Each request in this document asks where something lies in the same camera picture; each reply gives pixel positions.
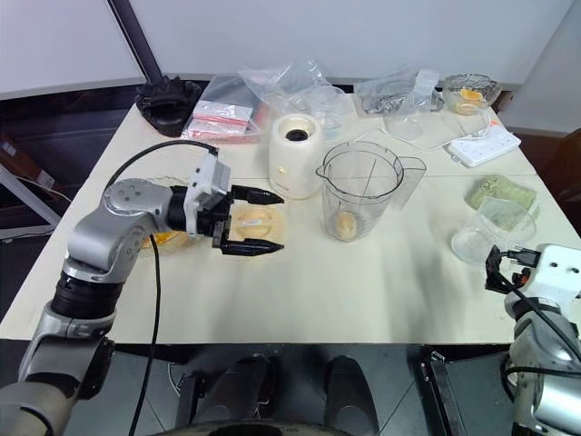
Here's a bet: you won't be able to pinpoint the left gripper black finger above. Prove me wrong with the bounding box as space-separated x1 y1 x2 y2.
216 240 286 259
231 184 286 206

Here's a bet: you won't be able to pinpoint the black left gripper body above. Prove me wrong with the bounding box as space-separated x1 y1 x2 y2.
197 183 238 250

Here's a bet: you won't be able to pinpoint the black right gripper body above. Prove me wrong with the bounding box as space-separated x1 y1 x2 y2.
484 247 523 292

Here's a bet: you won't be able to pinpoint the cream blender jar lid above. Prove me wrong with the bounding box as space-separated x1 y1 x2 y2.
225 202 291 245

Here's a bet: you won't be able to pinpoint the peeled orange segment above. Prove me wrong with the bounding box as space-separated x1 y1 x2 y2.
334 212 359 240

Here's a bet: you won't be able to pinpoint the clear plastic blender jar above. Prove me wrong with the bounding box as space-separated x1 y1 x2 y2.
315 140 428 243

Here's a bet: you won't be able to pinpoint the glass bowl of orange segments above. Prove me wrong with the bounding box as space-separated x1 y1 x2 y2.
139 228 194 256

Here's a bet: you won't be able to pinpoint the cream white blender base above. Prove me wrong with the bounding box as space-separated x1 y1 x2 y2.
268 114 326 201

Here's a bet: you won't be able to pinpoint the ribbed glass bowl with orange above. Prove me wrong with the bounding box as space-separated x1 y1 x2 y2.
441 74 502 115

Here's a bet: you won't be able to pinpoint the clear plastic measuring cup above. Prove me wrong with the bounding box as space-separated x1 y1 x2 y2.
450 196 540 265

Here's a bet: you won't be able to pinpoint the green sponge cloth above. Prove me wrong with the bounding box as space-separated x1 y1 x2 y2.
464 174 542 228

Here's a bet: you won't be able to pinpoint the zip bags with red strips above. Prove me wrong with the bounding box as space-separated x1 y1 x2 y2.
180 100 255 145

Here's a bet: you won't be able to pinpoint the large grey zip bag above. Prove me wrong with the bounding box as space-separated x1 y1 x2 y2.
199 74 270 134

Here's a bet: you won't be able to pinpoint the crumpled clear plastic bag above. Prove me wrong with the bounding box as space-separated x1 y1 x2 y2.
237 57 349 140

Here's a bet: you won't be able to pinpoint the black crumpled holder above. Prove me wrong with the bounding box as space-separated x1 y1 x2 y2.
134 74 203 138

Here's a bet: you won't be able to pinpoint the white power strip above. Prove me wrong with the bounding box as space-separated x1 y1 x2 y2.
442 130 523 168

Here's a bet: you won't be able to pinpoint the black flat box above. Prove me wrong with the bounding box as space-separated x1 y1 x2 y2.
420 346 517 436

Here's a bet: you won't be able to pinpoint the dark rounded shape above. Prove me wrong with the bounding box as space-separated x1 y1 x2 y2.
204 355 281 431
325 355 379 436

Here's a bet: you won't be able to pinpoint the orange pieces in ribbed bowl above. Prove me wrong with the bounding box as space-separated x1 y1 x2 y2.
453 87 483 114

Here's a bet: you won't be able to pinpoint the white metal rack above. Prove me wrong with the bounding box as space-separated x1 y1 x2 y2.
0 162 64 241

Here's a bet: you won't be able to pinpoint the dark diagonal pole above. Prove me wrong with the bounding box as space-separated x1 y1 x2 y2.
106 0 163 84

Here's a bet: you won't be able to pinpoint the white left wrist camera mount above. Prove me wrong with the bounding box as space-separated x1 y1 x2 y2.
183 152 233 236

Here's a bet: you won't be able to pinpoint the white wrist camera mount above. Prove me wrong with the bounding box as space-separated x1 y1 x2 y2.
183 152 233 236
517 243 581 312

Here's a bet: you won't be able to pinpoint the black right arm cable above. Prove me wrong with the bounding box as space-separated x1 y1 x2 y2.
492 247 581 381

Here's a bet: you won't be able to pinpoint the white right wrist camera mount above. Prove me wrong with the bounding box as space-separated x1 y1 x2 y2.
517 243 581 312

